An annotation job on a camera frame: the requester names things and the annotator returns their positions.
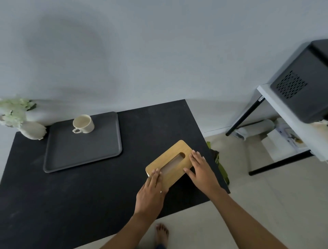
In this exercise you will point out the person's left hand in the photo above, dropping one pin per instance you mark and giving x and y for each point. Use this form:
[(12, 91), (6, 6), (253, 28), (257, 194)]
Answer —
[(150, 197)]

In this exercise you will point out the person's right hand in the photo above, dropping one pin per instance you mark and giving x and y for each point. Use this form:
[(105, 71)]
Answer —
[(205, 177)]

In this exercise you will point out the person's right thumb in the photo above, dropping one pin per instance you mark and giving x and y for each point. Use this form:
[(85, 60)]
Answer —
[(189, 173)]

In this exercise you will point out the person's left fingers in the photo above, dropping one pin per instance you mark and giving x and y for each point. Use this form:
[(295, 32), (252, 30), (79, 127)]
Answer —
[(155, 178)]

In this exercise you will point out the wooden tissue box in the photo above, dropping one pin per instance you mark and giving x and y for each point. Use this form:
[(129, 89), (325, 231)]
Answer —
[(169, 159)]

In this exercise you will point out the person's left forearm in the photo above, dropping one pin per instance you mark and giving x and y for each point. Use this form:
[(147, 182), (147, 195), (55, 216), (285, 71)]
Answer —
[(128, 233)]

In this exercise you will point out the person's right forearm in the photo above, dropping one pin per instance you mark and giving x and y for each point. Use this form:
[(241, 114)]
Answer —
[(243, 223)]

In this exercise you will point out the green bag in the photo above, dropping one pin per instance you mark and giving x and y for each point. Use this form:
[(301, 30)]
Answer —
[(222, 169)]

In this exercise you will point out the person's bare foot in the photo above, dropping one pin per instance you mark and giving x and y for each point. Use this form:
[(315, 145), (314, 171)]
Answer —
[(161, 234)]

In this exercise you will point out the dark grey tray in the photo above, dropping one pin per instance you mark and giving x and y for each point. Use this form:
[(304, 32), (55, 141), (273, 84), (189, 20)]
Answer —
[(82, 148)]

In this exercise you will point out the cream ceramic cup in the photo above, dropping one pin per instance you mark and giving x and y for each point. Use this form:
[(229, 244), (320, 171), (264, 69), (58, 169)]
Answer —
[(85, 124)]

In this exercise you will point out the white printed box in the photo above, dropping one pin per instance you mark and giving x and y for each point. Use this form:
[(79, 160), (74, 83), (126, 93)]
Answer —
[(279, 143)]

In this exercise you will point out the white shelf with black legs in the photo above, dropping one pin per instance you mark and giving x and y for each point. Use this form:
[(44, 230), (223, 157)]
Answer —
[(302, 133)]

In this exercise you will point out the white ceramic vase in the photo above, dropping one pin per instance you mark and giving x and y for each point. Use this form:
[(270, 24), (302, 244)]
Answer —
[(32, 129)]

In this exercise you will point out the black microwave oven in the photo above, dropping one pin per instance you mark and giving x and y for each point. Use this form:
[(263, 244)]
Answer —
[(307, 84)]

